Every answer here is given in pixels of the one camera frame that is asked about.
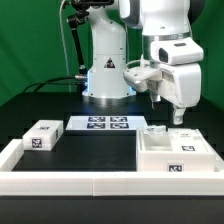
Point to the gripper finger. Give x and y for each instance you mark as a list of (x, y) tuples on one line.
[(154, 102), (178, 114)]

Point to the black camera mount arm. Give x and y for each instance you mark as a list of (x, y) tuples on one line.
[(79, 18)]

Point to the white cabinet top block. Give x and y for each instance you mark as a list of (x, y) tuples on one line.
[(43, 135)]

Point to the white base tag plate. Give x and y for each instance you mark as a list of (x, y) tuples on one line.
[(105, 123)]

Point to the white cabinet door panel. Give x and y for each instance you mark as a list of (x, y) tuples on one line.
[(154, 129), (188, 140)]

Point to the white cabinet body box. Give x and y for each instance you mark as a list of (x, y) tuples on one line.
[(154, 154)]

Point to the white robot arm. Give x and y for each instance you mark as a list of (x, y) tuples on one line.
[(116, 46)]

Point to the white obstacle wall fence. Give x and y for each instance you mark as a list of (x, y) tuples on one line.
[(104, 183)]

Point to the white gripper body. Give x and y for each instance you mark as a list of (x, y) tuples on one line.
[(181, 73)]

